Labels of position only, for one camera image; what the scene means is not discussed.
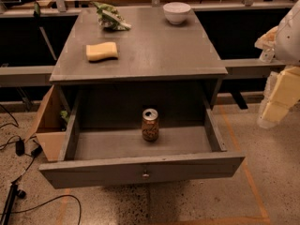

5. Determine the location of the grey open top drawer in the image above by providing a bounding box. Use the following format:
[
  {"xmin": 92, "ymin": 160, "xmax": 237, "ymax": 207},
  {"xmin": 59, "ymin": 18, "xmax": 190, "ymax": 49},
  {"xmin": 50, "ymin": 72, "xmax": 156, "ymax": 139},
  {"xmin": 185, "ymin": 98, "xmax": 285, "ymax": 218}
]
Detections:
[{"xmin": 39, "ymin": 88, "xmax": 245, "ymax": 188}]

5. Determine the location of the grey cabinet with counter top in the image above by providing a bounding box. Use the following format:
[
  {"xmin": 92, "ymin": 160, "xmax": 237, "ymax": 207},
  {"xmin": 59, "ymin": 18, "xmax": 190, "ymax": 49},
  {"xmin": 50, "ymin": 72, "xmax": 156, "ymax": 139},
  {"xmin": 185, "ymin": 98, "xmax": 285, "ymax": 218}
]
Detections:
[{"xmin": 50, "ymin": 7, "xmax": 227, "ymax": 104}]

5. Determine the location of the grey horizontal rail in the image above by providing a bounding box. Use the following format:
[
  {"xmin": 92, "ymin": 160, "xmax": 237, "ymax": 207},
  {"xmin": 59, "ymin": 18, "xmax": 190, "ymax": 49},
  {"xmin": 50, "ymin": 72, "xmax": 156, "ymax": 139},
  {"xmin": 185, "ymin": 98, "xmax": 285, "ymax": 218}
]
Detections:
[{"xmin": 0, "ymin": 59, "xmax": 285, "ymax": 87}]

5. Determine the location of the black stand on floor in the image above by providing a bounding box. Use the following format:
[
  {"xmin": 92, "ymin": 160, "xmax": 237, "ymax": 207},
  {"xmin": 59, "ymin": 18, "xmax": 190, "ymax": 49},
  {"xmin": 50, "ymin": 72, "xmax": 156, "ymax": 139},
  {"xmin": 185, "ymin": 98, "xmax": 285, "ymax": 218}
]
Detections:
[{"xmin": 0, "ymin": 183, "xmax": 26, "ymax": 225}]

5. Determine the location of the brown cardboard box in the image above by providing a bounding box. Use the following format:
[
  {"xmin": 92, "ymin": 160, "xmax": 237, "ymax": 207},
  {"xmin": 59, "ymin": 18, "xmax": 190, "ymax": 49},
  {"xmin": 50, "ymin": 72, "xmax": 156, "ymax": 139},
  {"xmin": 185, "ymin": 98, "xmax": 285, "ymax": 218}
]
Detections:
[{"xmin": 24, "ymin": 85, "xmax": 66, "ymax": 161}]

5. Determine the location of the orange soda can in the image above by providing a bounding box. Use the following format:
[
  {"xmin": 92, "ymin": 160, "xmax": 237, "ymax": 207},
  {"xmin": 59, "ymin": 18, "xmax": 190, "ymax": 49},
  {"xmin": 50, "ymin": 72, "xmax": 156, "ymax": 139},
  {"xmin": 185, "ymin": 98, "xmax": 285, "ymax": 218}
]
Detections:
[{"xmin": 142, "ymin": 109, "xmax": 159, "ymax": 142}]

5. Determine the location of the green white chip bag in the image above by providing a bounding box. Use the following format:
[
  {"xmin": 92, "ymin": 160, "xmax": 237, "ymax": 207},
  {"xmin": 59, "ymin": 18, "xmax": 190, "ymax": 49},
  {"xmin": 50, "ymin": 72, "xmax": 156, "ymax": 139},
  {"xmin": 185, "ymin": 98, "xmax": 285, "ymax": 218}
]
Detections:
[{"xmin": 92, "ymin": 1, "xmax": 131, "ymax": 31}]

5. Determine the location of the black floor cable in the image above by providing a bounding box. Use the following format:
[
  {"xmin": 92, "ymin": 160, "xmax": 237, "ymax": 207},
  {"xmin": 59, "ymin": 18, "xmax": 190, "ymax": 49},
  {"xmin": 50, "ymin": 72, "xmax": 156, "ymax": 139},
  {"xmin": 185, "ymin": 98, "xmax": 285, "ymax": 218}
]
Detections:
[{"xmin": 0, "ymin": 103, "xmax": 83, "ymax": 225}]

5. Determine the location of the black power adapter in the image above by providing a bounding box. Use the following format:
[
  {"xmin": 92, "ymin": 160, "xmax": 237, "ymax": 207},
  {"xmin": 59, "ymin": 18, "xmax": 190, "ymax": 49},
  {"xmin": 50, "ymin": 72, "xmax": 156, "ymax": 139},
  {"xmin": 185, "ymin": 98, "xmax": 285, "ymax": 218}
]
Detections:
[{"xmin": 15, "ymin": 139, "xmax": 24, "ymax": 157}]

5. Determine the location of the white ceramic bowl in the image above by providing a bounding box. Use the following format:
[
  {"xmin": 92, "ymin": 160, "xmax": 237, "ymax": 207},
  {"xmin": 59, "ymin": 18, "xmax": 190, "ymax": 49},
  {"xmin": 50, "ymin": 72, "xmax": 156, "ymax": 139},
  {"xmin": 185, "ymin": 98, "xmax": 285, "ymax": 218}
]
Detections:
[{"xmin": 163, "ymin": 2, "xmax": 191, "ymax": 24}]

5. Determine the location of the yellow sponge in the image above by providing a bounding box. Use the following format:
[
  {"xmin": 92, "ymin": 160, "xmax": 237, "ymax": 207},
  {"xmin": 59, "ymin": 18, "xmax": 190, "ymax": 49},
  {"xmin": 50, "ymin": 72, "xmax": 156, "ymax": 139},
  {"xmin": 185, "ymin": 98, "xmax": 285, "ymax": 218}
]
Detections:
[{"xmin": 86, "ymin": 42, "xmax": 118, "ymax": 62}]

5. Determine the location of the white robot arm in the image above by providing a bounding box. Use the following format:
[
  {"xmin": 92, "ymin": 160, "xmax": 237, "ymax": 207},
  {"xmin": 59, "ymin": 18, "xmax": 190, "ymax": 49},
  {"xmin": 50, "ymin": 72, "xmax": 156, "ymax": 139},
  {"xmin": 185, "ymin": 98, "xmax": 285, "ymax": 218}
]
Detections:
[{"xmin": 254, "ymin": 1, "xmax": 300, "ymax": 128}]

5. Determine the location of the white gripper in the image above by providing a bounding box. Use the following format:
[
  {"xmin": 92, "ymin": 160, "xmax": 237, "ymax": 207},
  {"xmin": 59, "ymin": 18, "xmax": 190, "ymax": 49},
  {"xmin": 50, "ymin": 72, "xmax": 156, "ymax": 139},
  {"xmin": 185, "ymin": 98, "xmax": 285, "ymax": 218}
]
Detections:
[{"xmin": 254, "ymin": 26, "xmax": 300, "ymax": 128}]

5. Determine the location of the clear sanitizer bottle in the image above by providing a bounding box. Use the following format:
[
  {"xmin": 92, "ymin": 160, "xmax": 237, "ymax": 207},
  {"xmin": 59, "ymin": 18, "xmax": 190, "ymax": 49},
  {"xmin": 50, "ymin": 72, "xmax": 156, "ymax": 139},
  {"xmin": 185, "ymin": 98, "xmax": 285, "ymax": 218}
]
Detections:
[{"xmin": 259, "ymin": 48, "xmax": 275, "ymax": 63}]

